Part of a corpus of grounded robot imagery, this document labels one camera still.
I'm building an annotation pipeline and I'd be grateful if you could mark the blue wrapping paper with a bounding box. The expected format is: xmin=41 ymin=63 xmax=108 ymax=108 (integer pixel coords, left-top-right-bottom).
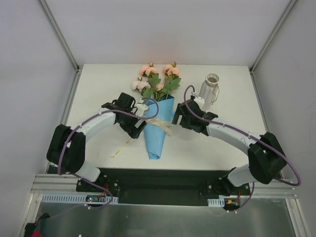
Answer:
xmin=144 ymin=96 xmax=174 ymax=159

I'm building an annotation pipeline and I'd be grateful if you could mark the cream printed ribbon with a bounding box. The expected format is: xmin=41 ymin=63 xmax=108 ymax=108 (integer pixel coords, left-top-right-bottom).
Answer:
xmin=111 ymin=118 xmax=172 ymax=158

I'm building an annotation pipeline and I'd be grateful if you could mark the pink flower stem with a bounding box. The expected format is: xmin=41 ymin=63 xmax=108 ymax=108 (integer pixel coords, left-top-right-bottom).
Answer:
xmin=139 ymin=63 xmax=161 ymax=100
xmin=131 ymin=78 xmax=154 ymax=98
xmin=162 ymin=62 xmax=181 ymax=100

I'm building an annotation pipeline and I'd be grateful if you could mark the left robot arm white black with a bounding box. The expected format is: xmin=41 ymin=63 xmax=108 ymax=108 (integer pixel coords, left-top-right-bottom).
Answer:
xmin=46 ymin=92 xmax=147 ymax=192

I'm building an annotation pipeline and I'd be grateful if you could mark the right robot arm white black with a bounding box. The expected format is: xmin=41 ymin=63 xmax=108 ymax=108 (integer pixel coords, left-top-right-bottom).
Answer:
xmin=172 ymin=99 xmax=286 ymax=196

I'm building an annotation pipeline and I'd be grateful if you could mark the white ribbed ceramic vase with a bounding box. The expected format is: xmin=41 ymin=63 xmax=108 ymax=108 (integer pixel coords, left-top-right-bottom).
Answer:
xmin=199 ymin=74 xmax=220 ymax=111

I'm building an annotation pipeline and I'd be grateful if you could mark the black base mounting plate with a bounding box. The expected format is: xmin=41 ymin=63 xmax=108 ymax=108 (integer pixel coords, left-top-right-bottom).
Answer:
xmin=46 ymin=165 xmax=284 ymax=205

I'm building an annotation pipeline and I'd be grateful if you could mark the red black object corner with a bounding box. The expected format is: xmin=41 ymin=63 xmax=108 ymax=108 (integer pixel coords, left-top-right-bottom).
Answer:
xmin=23 ymin=213 xmax=50 ymax=237

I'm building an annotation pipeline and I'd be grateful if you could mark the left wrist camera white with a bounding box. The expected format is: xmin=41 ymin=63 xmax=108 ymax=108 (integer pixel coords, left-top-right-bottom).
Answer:
xmin=135 ymin=98 xmax=149 ymax=117

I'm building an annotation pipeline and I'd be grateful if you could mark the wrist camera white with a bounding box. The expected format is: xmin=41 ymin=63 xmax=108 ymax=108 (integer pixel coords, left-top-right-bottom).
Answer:
xmin=135 ymin=98 xmax=149 ymax=117
xmin=191 ymin=91 xmax=205 ymax=109

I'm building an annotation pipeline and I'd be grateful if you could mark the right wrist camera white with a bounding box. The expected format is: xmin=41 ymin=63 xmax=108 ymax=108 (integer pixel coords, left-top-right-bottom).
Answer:
xmin=191 ymin=91 xmax=205 ymax=109

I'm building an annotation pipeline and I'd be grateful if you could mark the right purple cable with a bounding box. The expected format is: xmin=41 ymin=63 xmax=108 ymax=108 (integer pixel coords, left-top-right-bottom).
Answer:
xmin=184 ymin=85 xmax=302 ymax=186

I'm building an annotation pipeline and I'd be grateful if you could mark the purple cable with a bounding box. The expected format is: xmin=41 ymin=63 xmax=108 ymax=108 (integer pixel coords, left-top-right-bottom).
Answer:
xmin=57 ymin=97 xmax=159 ymax=176
xmin=184 ymin=85 xmax=302 ymax=186

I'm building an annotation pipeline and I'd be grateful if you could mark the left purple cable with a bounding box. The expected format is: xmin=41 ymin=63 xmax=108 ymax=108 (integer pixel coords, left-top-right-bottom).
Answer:
xmin=57 ymin=97 xmax=159 ymax=176

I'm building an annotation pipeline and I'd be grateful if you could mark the left aluminium frame post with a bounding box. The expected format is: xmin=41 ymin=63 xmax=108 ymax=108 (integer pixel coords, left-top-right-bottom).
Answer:
xmin=37 ymin=0 xmax=82 ymax=72

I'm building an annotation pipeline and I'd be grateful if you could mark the aluminium frame post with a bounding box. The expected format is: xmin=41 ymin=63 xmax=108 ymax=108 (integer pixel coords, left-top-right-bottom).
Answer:
xmin=249 ymin=0 xmax=299 ymax=75
xmin=37 ymin=0 xmax=82 ymax=72

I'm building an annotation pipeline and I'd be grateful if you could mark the right white cable duct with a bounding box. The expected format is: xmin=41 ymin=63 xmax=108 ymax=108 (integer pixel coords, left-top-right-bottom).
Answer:
xmin=207 ymin=197 xmax=225 ymax=208

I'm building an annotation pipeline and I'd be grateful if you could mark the white cable duct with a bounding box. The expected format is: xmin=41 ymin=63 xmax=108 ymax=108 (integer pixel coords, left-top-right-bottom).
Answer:
xmin=207 ymin=197 xmax=225 ymax=208
xmin=41 ymin=194 xmax=119 ymax=204

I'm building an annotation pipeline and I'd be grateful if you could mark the left white cable duct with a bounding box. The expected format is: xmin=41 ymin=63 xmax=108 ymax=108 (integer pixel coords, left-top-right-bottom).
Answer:
xmin=41 ymin=194 xmax=119 ymax=204

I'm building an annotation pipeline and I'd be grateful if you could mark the right aluminium frame post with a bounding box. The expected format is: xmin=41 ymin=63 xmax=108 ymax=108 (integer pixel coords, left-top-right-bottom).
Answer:
xmin=249 ymin=0 xmax=299 ymax=75

